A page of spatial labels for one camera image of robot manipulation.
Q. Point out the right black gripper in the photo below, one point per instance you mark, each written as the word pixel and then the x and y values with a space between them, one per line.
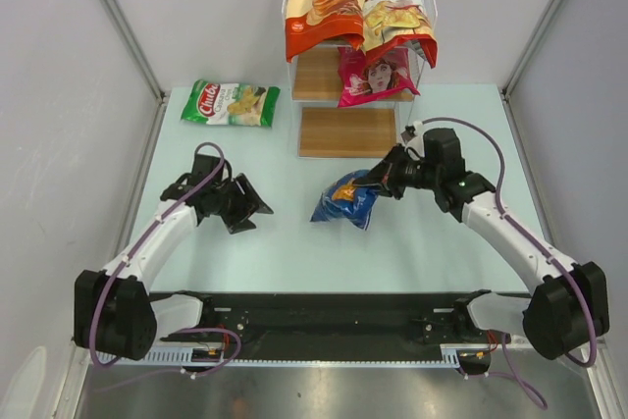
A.
pixel 381 174

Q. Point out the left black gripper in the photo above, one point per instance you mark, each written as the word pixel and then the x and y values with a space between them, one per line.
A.
pixel 248 203

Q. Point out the blue Doritos chips bag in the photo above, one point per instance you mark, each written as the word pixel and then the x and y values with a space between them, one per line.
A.
pixel 344 200

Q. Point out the pink Real chips bag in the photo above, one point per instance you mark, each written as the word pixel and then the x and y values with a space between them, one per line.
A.
pixel 364 83

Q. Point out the green Chuba cassava chips bag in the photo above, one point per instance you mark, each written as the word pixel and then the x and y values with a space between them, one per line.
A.
pixel 231 104

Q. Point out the red Chuba cassava chips bag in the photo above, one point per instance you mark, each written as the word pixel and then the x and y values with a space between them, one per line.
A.
pixel 393 23

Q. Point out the orange beige cassava chips bag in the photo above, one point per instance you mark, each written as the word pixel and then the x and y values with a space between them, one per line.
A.
pixel 311 22

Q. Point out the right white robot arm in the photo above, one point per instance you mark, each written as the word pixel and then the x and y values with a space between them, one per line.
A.
pixel 568 302

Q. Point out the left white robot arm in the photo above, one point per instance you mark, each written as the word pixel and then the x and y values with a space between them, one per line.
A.
pixel 137 272

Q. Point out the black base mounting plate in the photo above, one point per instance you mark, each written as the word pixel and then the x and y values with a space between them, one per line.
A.
pixel 358 327

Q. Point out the aluminium frame rail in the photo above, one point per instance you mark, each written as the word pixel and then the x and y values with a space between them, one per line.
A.
pixel 303 327

